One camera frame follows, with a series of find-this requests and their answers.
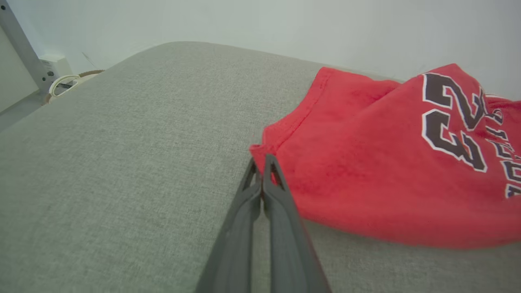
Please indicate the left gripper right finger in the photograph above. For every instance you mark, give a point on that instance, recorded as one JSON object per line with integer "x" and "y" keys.
{"x": 293, "y": 260}

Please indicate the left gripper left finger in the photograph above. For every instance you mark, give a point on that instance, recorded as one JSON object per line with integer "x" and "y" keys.
{"x": 232, "y": 260}

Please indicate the red basketball jersey white sleeves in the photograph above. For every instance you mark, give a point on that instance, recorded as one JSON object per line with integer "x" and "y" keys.
{"x": 366, "y": 162}

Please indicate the grey fabric sofa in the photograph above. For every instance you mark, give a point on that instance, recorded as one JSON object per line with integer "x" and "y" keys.
{"x": 122, "y": 162}

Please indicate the cream perforated laundry basket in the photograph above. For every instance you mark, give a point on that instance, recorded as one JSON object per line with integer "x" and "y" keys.
{"x": 86, "y": 77}

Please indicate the white electrical box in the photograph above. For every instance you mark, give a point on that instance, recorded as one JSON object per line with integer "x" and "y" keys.
{"x": 61, "y": 65}

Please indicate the grey metal frame post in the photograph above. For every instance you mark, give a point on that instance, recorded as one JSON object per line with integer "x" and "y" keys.
{"x": 26, "y": 49}

